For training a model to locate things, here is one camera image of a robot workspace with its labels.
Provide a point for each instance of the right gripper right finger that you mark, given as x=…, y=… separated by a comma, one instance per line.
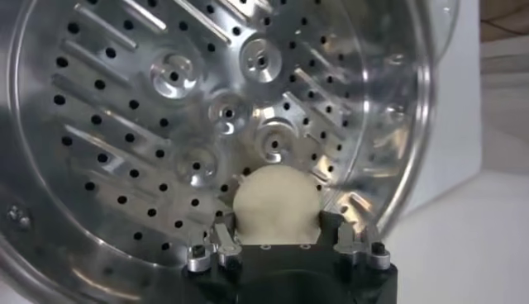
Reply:
x=347, y=243

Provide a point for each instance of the stainless steel steamer basket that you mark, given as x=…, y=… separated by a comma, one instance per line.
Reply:
x=124, y=124

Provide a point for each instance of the white steamed baozi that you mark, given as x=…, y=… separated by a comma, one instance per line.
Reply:
x=277, y=202

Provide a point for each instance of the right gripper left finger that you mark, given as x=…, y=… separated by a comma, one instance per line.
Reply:
x=225, y=243

